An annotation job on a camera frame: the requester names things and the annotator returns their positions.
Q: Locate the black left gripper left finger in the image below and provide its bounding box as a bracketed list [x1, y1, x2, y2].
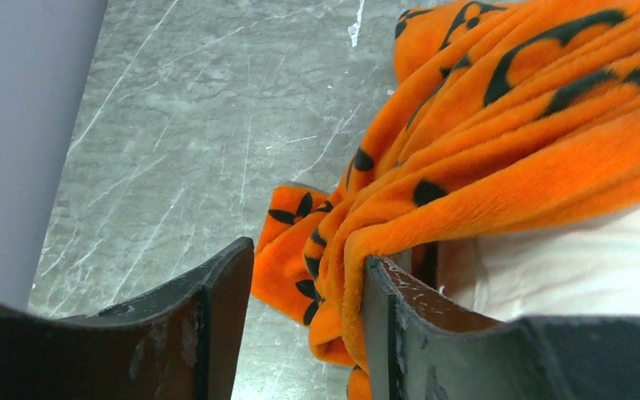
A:
[0, 237, 253, 399]

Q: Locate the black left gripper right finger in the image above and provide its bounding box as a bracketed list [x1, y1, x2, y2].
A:
[362, 257, 640, 400]

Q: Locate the white pillow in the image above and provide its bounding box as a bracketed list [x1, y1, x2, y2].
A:
[436, 206, 640, 321]

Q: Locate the orange patterned pillowcase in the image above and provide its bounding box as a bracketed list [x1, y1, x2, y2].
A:
[252, 1, 640, 399]

